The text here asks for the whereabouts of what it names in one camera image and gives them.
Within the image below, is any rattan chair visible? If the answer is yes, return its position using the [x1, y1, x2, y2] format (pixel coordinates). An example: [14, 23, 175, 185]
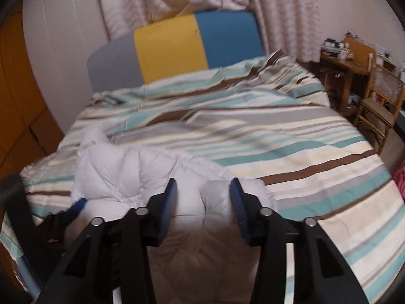
[354, 64, 405, 153]

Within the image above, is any pink cushion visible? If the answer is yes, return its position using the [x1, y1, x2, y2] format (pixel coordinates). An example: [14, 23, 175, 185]
[392, 165, 405, 204]

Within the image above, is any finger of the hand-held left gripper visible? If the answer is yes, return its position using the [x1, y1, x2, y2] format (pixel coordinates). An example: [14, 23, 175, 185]
[47, 197, 88, 232]

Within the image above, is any white puffer jacket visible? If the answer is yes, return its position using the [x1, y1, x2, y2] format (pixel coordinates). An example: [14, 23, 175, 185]
[71, 127, 276, 304]

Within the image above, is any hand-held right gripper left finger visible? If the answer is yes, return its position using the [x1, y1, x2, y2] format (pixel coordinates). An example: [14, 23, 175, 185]
[37, 177, 178, 304]

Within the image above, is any dark storage box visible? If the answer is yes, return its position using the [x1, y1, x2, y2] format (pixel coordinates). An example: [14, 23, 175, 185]
[321, 39, 344, 60]

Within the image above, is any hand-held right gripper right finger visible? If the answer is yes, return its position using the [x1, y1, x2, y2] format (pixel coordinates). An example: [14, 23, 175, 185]
[230, 177, 369, 304]

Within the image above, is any wooden wardrobe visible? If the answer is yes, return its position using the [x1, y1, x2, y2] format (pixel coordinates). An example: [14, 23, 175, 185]
[0, 3, 65, 173]

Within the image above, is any grey yellow blue headboard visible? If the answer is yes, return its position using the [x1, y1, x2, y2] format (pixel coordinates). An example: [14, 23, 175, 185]
[87, 10, 265, 93]

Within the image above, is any striped bed cover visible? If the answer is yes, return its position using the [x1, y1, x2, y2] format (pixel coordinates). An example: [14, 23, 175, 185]
[0, 49, 402, 304]

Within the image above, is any wooden desk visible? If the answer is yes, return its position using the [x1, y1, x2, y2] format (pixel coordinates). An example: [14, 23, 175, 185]
[319, 36, 378, 116]

